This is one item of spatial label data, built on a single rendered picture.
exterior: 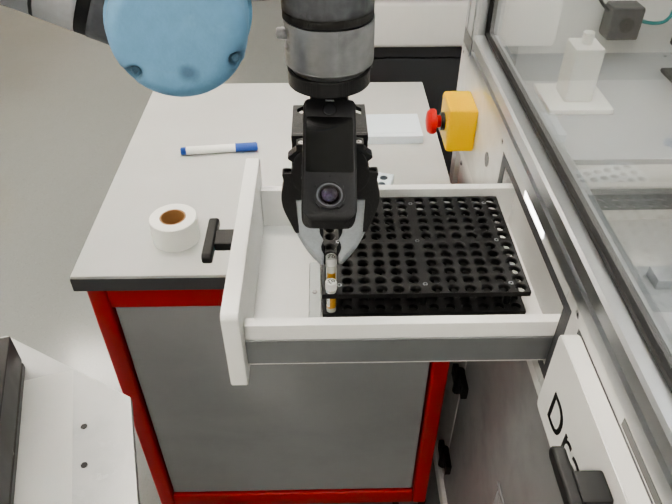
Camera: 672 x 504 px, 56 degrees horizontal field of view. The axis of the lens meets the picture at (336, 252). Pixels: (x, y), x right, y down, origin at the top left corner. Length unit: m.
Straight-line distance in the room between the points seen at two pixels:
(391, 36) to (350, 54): 0.95
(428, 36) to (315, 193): 1.01
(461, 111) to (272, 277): 0.40
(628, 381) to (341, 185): 0.27
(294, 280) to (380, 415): 0.47
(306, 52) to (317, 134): 0.07
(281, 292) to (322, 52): 0.34
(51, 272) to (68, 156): 0.73
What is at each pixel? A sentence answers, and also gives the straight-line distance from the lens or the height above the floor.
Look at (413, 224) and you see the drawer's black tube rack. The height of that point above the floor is 0.90.
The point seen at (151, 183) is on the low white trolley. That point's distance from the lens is 1.12.
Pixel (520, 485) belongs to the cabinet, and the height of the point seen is 0.60.
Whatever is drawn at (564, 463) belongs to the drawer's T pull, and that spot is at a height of 0.91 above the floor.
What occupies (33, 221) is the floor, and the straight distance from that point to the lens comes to 2.49.
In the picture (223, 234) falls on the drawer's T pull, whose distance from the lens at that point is 0.74.
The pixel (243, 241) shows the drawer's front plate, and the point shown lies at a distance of 0.70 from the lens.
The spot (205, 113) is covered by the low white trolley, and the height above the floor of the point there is 0.76.
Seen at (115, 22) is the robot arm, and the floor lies 1.25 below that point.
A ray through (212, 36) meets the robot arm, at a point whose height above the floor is 1.24.
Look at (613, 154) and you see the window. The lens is 0.61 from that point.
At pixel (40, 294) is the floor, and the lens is 2.17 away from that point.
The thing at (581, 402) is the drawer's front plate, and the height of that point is 0.92.
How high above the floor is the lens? 1.36
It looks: 40 degrees down
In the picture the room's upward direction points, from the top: straight up
